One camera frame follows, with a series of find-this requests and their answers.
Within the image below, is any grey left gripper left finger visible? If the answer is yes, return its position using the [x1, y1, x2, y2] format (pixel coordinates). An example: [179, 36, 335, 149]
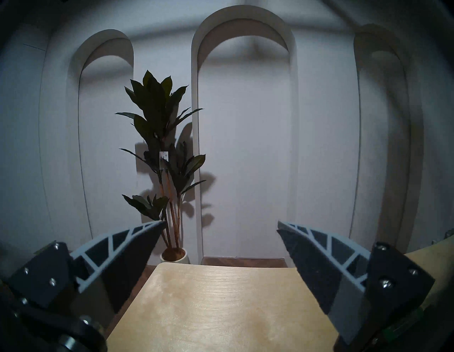
[6, 220, 166, 330]

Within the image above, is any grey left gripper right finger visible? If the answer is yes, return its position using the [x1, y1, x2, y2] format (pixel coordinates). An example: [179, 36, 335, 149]
[276, 220, 436, 346]

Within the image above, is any tall dark green potted plant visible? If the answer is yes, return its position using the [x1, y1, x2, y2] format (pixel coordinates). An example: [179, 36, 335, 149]
[115, 70, 207, 265]

